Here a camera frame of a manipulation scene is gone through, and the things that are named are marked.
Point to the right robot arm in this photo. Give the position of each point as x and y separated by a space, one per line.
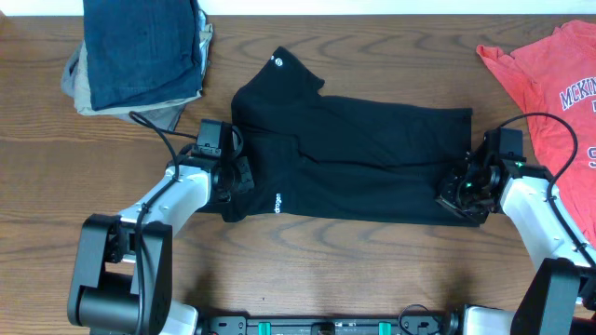
564 260

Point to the folded navy blue garment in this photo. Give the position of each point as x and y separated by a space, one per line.
163 11

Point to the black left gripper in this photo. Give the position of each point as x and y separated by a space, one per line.
248 178

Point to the folded grey garment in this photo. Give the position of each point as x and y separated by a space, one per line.
163 116

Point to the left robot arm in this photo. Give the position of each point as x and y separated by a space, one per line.
122 281

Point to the folded light blue garment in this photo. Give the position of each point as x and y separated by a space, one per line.
203 35

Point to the red printed t-shirt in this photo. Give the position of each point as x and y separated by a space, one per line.
555 77

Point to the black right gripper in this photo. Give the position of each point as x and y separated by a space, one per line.
447 198

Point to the black polo shirt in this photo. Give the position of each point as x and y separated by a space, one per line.
341 158

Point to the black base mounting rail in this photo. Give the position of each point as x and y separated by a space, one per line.
413 320

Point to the folded beige garment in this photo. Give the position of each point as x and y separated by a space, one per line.
137 65

